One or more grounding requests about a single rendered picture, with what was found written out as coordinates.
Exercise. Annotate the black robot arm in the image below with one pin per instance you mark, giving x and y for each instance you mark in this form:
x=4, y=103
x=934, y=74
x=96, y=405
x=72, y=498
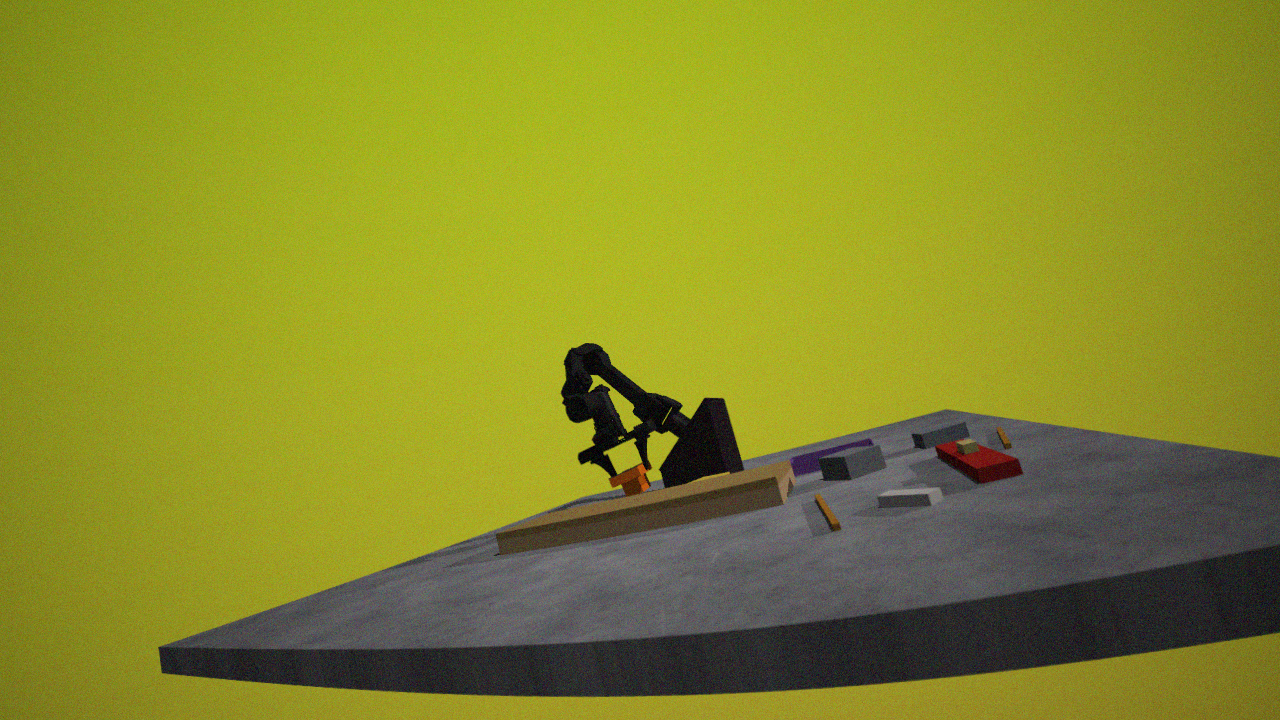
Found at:
x=581, y=405

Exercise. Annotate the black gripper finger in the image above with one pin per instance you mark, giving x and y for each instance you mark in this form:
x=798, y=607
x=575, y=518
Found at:
x=606, y=464
x=641, y=445

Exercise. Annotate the red flat block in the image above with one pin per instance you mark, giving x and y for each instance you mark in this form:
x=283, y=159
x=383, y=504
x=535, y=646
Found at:
x=979, y=462

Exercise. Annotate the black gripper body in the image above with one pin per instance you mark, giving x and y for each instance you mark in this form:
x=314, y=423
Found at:
x=640, y=431

